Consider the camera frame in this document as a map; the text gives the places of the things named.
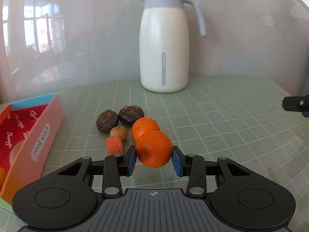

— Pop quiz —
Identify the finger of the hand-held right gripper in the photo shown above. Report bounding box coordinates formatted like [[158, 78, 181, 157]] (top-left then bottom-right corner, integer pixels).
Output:
[[282, 96, 309, 118]]

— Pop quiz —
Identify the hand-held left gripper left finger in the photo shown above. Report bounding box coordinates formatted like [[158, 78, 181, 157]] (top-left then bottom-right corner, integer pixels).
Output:
[[52, 146, 137, 198]]

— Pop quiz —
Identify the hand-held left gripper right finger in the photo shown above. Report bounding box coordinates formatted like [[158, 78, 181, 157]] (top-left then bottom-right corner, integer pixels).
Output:
[[172, 146, 257, 198]]

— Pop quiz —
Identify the orange-red fruit piece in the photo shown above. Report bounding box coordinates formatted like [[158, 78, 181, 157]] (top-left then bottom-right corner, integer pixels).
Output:
[[106, 136, 125, 155]]

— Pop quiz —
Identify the orange tangerine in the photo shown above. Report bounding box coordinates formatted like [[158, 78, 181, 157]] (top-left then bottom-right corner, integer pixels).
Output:
[[131, 117, 161, 143], [136, 130, 173, 168]]

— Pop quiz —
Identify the small tan round fruit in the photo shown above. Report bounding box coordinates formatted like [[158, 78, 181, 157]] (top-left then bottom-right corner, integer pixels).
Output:
[[110, 126, 128, 142]]

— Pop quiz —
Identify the dark brown wrinkled fruit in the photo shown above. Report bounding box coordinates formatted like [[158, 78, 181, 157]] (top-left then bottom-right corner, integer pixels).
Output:
[[118, 105, 144, 124], [97, 110, 119, 133]]

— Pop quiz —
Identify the colourful cardboard box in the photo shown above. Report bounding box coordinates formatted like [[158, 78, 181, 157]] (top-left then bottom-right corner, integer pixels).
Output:
[[0, 92, 65, 219]]

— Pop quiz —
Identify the green grid mat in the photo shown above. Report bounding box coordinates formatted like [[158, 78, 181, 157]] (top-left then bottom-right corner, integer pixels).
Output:
[[0, 76, 309, 232]]

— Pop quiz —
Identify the brown kiwi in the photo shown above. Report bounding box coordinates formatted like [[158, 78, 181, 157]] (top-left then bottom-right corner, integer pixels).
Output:
[[9, 140, 25, 167]]

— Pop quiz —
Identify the white thermos jug grey lid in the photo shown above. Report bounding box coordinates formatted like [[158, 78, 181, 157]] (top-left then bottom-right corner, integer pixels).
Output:
[[138, 0, 207, 93]]

